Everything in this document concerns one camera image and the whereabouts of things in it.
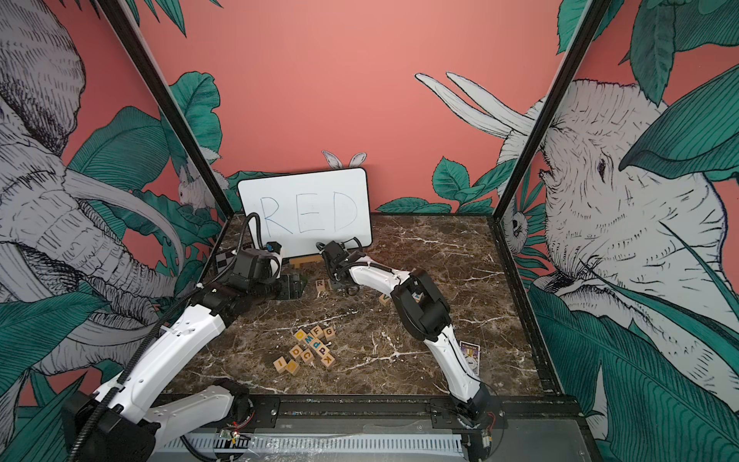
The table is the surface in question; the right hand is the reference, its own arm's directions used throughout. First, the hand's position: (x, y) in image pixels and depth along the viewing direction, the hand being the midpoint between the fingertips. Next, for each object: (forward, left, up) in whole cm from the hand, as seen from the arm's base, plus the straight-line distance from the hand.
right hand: (338, 275), depth 99 cm
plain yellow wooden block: (-31, +10, 0) cm, 32 cm away
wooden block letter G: (-21, +1, 0) cm, 21 cm away
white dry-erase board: (+13, +12, +18) cm, 26 cm away
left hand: (-11, +9, +16) cm, 22 cm away
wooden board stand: (+1, +13, +6) cm, 15 cm away
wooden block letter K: (-29, 0, 0) cm, 29 cm away
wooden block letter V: (-9, -16, -1) cm, 18 cm away
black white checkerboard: (+7, +43, 0) cm, 44 cm away
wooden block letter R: (-4, +6, 0) cm, 7 cm away
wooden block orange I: (-30, +13, 0) cm, 33 cm away
